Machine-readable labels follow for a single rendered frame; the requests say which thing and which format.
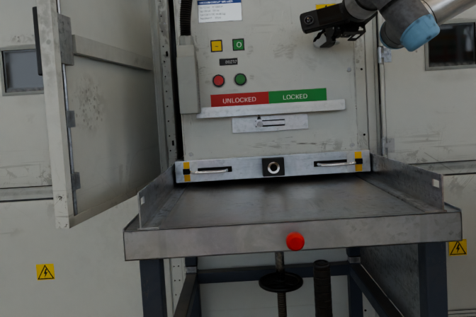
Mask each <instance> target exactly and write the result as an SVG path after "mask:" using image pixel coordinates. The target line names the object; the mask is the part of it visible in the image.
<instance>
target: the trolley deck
mask: <svg viewBox="0 0 476 317"><path fill-rule="evenodd" d="M444 209H447V212H434V213H424V212H422V211H420V210H418V209H417V208H415V207H413V206H411V205H409V204H407V203H406V202H403V201H401V200H399V199H398V198H396V197H394V196H392V195H390V194H388V193H387V192H385V191H383V190H381V189H379V188H377V187H375V186H374V185H371V184H370V183H368V182H366V181H364V180H362V179H360V178H359V177H357V176H355V175H353V174H351V173H332V174H319V175H297V176H285V177H272V178H250V179H238V180H215V181H203V182H191V183H190V184H189V185H188V187H187V188H186V190H185V191H184V193H183V194H182V196H181V197H180V198H179V200H178V202H177V203H176V204H175V206H174V208H173V209H172V210H171V212H170V213H169V215H168V217H167V218H166V219H165V221H164V223H163V224H162V225H161V227H160V228H159V229H150V230H137V228H138V227H139V225H140V220H139V213H138V214H137V215H136V216H135V217H134V218H133V219H132V220H131V221H130V222H129V223H128V224H127V225H126V226H125V227H124V228H123V244H124V254H125V261H133V260H156V259H168V258H192V257H203V256H216V255H239V254H251V253H275V252H287V251H293V250H290V249H289V248H288V247H287V244H286V242H285V240H286V237H287V235H288V234H289V233H291V232H294V231H296V232H299V233H300V234H302V236H303V238H304V240H305V244H304V246H303V248H302V249H301V250H322V249H335V248H358V247H370V246H393V245H406V244H418V243H441V242H454V241H463V230H462V209H461V208H458V207H456V206H453V205H451V204H448V203H447V202H444Z"/></svg>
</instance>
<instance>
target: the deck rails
mask: <svg viewBox="0 0 476 317"><path fill-rule="evenodd" d="M174 171H175V163H174V164H173V165H171V166H170V167H169V168H167V169H166V170H165V171H164V172H163V173H161V174H160V175H159V176H158V177H156V178H155V179H154V180H153V181H152V182H150V183H149V184H148V185H146V186H145V187H144V188H142V189H141V190H140V191H139V192H138V193H137V201H138V210H139V220H140V225H139V227H138V228H137V230H150V229H159V228H160V227H161V225H162V224H163V223H164V221H165V219H166V218H167V217H168V215H169V213H170V212H171V210H172V209H173V208H174V206H175V204H176V203H177V202H178V200H179V198H180V197H181V196H182V194H183V193H184V191H185V190H186V188H187V187H188V185H189V184H190V183H176V174H175V173H174ZM351 174H353V175H355V176H357V177H359V178H360V179H362V180H364V181H366V182H368V183H370V184H371V185H374V186H375V187H377V188H379V189H381V190H383V191H385V192H387V193H388V194H390V195H392V196H394V197H396V198H398V199H399V200H401V201H403V202H406V203H407V204H409V205H411V206H413V207H415V208H417V209H418V210H420V211H422V212H424V213H434V212H447V209H444V195H443V174H440V173H436V172H433V171H429V170H426V169H423V168H419V167H416V166H412V165H409V164H407V163H402V162H400V161H396V160H393V159H391V158H386V157H384V156H379V155H377V154H372V153H370V171H366V172H355V173H351ZM434 180H438V181H439V188H438V187H436V186H434ZM141 198H142V199H143V203H142V204H141Z"/></svg>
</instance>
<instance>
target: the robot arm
mask: <svg viewBox="0 0 476 317"><path fill-rule="evenodd" d="M474 5H476V0H342V2H341V3H339V4H334V5H331V6H327V7H324V8H319V9H316V10H313V11H308V12H306V13H301V14H300V24H301V28H302V31H303V33H305V34H308V33H313V32H314V37H313V40H312V41H313V45H314V47H316V48H325V47H332V46H334V45H338V44H339V43H340V42H339V41H337V40H336V39H337V38H349V37H350V36H351V37H350V38H349V39H348V41H356V40H357V39H359V37H360V36H362V35H363V34H364V33H365V32H366V27H365V25H366V24H367V23H368V22H369V21H370V20H372V19H373V18H374V17H375V16H376V15H377V14H378V10H379V12H380V14H381V15H382V17H383V18H384V19H385V22H384V23H383V24H382V25H381V28H380V34H379V36H380V41H381V43H382V44H383V45H384V46H385V47H386V48H389V49H391V50H398V49H402V48H403V47H405V48H406V49H407V50H408V51H409V52H413V51H415V50H416V49H418V48H420V47H421V46H422V45H424V44H426V43H427V42H428V41H429V40H431V39H433V38H434V37H436V36H437V35H438V34H439V33H440V28H439V26H440V25H441V24H443V23H445V22H446V21H449V20H450V19H452V18H454V17H455V16H457V15H459V14H460V13H462V12H464V11H466V10H468V9H469V8H471V7H473V6H474ZM359 27H362V29H363V30H358V29H359ZM355 35H359V36H358V37H357V38H352V37H353V36H355Z"/></svg>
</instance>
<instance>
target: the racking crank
mask: <svg viewBox="0 0 476 317"><path fill-rule="evenodd" d="M330 274H331V270H330V263H329V262H328V261H327V260H316V261H314V262H313V275H314V276H313V277H314V303H315V317H333V313H332V291H331V289H332V286H331V276H330Z"/></svg>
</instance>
